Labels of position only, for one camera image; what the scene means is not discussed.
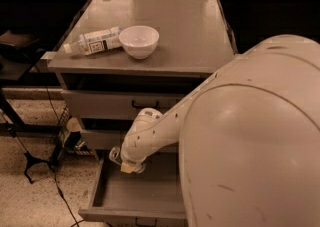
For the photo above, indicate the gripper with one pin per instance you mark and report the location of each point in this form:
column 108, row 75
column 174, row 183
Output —
column 132, row 158

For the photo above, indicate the Red Bull can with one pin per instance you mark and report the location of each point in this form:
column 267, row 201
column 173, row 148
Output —
column 115, row 155

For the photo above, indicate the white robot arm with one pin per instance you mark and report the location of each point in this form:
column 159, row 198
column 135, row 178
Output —
column 249, row 139

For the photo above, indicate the grey middle drawer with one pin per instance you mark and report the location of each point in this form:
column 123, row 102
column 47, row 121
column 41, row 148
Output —
column 104, row 134

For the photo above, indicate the grey drawer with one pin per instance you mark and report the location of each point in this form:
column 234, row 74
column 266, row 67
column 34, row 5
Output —
column 104, row 134
column 111, row 96
column 152, row 198

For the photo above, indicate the grey bottom drawer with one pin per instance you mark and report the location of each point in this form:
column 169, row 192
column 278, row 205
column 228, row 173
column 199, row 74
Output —
column 152, row 198

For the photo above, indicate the grey top drawer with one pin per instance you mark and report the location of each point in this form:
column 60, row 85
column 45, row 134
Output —
column 111, row 96

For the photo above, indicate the grey drawer cabinet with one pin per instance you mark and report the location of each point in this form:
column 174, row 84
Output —
column 193, row 42

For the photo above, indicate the white ceramic bowl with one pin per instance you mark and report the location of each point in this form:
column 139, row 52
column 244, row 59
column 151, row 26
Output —
column 139, row 41

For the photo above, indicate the lying plastic bottle white label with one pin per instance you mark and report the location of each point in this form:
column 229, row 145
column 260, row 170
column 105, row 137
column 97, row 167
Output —
column 95, row 42

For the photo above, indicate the dark side table left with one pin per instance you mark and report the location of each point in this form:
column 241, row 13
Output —
column 18, row 54

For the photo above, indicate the wire basket with items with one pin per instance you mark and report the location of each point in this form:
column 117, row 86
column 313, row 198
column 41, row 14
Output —
column 69, row 135

